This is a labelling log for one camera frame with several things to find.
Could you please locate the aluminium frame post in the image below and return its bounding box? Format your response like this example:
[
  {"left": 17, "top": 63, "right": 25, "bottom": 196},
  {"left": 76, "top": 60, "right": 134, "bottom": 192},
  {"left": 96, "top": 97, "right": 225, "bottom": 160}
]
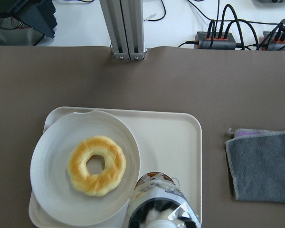
[{"left": 100, "top": 0, "right": 146, "bottom": 60}]

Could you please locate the grey folded cloth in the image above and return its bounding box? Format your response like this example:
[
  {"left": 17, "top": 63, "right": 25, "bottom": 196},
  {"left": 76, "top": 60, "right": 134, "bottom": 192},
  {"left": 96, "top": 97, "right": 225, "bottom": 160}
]
[{"left": 225, "top": 128, "right": 285, "bottom": 203}]

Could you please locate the grey usb hub left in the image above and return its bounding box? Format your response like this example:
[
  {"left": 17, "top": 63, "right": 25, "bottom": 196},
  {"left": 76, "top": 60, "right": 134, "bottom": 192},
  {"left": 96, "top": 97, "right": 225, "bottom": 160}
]
[{"left": 195, "top": 31, "right": 236, "bottom": 50}]

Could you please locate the grey usb hub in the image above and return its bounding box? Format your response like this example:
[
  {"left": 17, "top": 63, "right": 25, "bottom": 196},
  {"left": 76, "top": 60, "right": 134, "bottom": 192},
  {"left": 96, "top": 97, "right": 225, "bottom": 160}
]
[
  {"left": 195, "top": 31, "right": 236, "bottom": 50},
  {"left": 260, "top": 33, "right": 285, "bottom": 51}
]

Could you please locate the grey usb hub right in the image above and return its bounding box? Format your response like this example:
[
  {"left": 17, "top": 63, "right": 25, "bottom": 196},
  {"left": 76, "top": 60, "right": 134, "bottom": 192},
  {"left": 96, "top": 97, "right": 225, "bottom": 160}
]
[{"left": 260, "top": 33, "right": 285, "bottom": 51}]

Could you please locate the glazed donut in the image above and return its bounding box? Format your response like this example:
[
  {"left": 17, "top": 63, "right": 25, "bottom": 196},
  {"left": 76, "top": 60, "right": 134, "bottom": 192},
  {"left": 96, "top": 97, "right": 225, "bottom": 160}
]
[{"left": 67, "top": 135, "right": 126, "bottom": 197}]

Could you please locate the tea bottle top rack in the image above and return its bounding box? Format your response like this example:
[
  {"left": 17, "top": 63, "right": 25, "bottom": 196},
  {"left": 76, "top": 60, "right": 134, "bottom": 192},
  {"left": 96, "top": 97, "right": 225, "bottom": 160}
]
[{"left": 123, "top": 172, "right": 201, "bottom": 228}]

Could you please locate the white plate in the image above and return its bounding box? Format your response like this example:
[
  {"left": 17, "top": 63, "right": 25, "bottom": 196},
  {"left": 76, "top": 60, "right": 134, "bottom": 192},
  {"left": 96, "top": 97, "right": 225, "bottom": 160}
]
[{"left": 29, "top": 108, "right": 140, "bottom": 228}]

